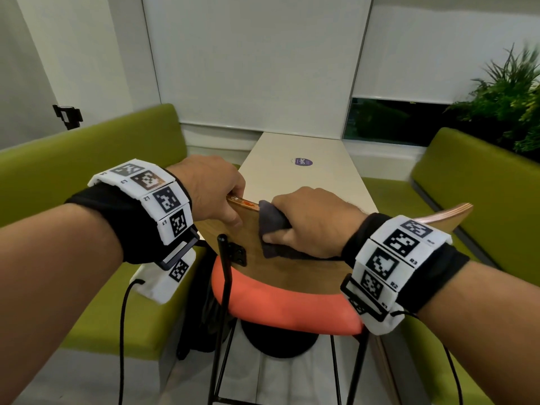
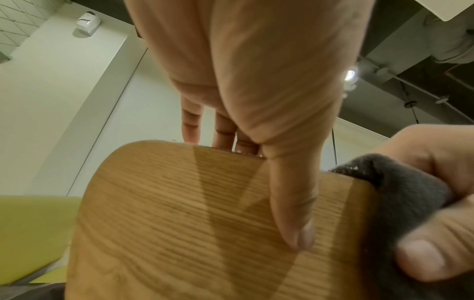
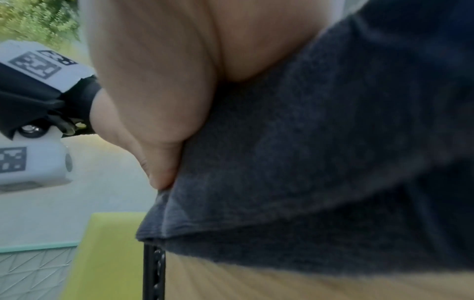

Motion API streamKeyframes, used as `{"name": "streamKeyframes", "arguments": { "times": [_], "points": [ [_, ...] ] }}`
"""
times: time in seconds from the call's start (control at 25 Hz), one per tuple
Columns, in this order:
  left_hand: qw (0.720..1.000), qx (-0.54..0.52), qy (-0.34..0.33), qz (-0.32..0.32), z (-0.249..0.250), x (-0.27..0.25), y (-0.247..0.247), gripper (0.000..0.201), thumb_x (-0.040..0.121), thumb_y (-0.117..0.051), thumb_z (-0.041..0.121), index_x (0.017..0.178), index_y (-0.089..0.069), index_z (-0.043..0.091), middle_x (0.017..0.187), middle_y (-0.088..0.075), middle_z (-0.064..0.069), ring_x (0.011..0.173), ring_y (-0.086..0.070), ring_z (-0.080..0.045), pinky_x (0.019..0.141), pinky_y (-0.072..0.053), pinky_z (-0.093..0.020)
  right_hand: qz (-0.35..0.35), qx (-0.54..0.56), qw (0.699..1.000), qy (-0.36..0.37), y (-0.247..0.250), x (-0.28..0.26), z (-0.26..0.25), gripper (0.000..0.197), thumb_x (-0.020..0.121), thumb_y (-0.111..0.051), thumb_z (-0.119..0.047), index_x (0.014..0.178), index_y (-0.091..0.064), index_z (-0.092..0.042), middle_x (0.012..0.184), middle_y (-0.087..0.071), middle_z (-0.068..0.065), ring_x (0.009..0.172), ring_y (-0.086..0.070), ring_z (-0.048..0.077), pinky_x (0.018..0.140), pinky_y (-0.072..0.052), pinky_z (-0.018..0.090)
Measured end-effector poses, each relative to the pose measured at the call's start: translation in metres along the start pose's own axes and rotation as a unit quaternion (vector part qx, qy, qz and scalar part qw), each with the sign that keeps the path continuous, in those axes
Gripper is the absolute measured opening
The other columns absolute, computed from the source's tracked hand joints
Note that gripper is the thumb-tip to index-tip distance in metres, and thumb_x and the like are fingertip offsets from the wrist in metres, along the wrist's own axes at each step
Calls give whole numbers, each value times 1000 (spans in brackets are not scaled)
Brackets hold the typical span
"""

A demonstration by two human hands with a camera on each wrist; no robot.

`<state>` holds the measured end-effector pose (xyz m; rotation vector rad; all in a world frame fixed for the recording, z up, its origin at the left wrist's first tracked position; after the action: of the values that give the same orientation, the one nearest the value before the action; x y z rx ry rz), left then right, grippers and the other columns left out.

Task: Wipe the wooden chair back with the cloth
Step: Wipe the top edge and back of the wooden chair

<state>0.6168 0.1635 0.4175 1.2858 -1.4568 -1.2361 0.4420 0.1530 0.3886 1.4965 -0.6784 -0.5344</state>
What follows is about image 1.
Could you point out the white tag wrist band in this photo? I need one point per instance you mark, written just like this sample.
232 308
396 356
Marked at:
122 219
430 269

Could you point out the green leafy plant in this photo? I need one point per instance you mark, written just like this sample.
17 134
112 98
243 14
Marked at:
506 101

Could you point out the dark window pane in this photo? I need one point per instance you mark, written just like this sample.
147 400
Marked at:
392 122

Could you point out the white roller blind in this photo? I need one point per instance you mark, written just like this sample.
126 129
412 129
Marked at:
253 63
443 54

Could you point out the person's right hand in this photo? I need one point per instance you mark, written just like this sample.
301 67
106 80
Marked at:
325 223

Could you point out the green upholstered bench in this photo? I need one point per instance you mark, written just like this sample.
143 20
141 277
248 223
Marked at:
63 164
485 185

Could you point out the person's left hand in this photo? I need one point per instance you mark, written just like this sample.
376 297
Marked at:
211 185

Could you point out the person's right forearm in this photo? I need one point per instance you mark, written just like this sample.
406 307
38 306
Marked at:
489 333

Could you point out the black round table base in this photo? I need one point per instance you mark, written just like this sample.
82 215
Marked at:
278 343

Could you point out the white table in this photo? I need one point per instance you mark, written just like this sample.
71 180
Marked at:
278 177

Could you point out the black wall bracket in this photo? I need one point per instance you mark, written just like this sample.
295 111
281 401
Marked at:
69 115

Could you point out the purple round sticker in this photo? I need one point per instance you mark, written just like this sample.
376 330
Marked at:
303 161

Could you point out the dark grey cleaning cloth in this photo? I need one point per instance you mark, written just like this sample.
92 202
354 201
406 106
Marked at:
272 217

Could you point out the person's left forearm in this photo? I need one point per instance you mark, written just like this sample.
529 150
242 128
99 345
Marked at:
55 291

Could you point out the wooden chair with orange seat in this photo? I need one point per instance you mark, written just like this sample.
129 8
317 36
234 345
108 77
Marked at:
295 274

